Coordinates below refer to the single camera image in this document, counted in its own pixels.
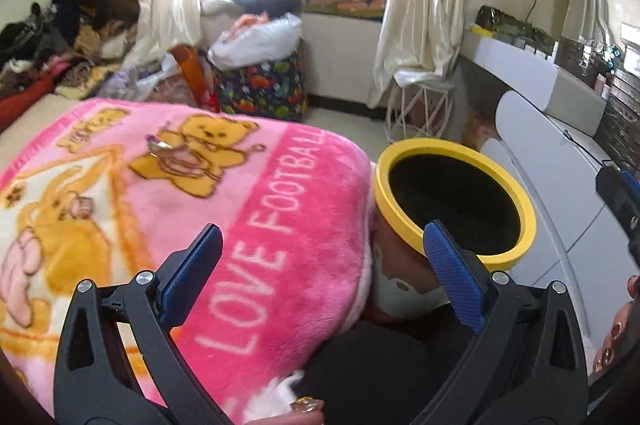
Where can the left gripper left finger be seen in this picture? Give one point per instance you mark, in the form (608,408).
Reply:
(183,276)

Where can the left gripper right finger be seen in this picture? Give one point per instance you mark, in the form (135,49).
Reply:
(460,273)

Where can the yellow rimmed trash bin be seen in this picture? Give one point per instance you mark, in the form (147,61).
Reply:
(479,203)

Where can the right hand painted nails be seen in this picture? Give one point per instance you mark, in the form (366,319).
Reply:
(607,353)

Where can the left hand painted nails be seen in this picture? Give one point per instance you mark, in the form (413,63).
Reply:
(304,411)

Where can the white curved vanity desk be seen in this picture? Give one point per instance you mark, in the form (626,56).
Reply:
(542,133)

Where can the pink cartoon bear blanket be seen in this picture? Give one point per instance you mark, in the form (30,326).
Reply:
(82,198)

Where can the small foil candy wrapper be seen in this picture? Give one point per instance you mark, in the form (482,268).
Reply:
(157,147)

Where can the brown patterned fabric bag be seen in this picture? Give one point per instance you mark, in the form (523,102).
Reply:
(173,90)

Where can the orange bag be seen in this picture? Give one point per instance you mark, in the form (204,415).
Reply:
(198,75)

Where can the dinosaur print fabric hamper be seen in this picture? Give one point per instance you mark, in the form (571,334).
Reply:
(271,89)

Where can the pile of dark clothes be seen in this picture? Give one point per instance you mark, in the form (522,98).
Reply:
(69,48)

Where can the white plastic bag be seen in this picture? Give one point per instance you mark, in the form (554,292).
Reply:
(255,39)

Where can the white wire frame stool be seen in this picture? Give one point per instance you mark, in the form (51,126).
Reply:
(419,110)

